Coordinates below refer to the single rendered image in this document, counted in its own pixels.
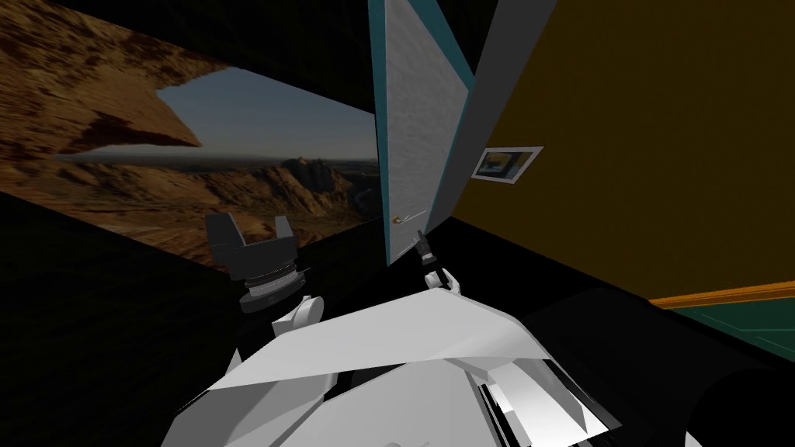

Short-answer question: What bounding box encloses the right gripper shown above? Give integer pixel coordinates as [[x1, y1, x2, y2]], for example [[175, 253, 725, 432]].
[[415, 229, 437, 267]]

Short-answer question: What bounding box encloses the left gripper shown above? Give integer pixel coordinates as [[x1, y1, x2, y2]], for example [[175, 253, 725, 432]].
[[205, 212, 300, 282]]

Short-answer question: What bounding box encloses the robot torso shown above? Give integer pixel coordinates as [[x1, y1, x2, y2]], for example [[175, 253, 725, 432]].
[[160, 288, 623, 447]]

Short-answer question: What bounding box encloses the grey door leaf teal edge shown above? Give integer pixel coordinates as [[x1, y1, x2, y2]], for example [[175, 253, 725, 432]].
[[367, 0, 477, 268]]

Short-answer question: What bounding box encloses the white framed wall picture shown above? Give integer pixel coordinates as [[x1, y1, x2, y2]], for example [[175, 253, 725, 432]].
[[470, 145, 545, 186]]

